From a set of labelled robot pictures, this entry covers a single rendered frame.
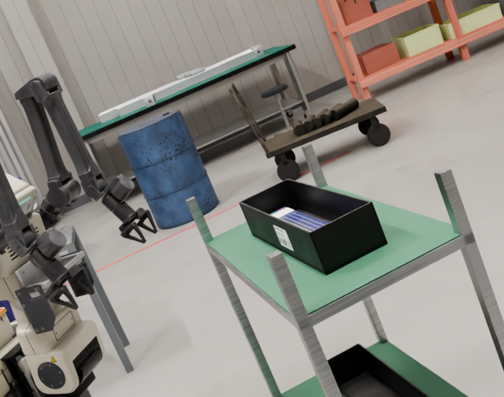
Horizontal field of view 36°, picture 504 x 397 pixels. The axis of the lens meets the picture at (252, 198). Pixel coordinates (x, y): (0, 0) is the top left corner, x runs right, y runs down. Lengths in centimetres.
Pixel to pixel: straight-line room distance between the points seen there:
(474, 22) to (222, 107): 341
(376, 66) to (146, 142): 346
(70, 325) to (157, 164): 422
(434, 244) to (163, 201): 531
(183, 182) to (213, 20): 403
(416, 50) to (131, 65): 362
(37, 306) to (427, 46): 748
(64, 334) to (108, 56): 778
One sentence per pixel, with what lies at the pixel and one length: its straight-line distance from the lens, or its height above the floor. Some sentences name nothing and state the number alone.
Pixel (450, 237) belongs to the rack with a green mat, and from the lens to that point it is 178.
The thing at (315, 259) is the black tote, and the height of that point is 99.
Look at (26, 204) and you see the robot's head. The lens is 263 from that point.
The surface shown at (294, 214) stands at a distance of 221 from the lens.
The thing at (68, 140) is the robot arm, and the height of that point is 140.
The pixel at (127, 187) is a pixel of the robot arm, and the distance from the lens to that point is 260.
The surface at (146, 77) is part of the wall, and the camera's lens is 1031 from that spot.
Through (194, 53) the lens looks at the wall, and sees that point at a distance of 1043.
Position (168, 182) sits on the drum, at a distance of 687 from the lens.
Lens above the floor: 159
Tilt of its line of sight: 13 degrees down
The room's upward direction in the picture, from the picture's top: 23 degrees counter-clockwise
